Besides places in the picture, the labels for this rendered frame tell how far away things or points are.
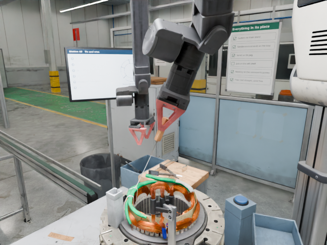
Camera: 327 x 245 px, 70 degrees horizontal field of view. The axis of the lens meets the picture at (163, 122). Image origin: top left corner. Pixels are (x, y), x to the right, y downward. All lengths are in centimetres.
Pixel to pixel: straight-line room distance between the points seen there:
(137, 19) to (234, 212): 69
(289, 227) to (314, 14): 57
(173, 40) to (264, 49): 232
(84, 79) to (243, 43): 183
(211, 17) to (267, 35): 232
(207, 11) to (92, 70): 122
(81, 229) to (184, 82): 86
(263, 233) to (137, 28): 72
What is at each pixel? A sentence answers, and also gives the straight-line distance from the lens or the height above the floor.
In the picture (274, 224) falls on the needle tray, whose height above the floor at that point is 104.
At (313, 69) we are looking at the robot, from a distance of 75.
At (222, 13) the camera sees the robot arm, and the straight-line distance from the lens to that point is 45.
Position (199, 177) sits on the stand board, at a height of 106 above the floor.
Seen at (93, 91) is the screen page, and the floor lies 130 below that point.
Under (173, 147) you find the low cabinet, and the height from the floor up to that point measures 34.
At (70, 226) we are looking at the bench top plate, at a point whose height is 78.
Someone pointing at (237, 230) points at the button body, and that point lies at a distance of 87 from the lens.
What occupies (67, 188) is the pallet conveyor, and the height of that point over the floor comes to 71.
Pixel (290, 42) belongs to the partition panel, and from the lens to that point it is 273.
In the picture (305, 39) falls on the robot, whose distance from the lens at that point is 78.
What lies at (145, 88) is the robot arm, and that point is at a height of 139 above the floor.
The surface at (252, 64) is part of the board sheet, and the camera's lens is 278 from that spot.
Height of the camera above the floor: 149
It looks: 15 degrees down
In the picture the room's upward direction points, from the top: straight up
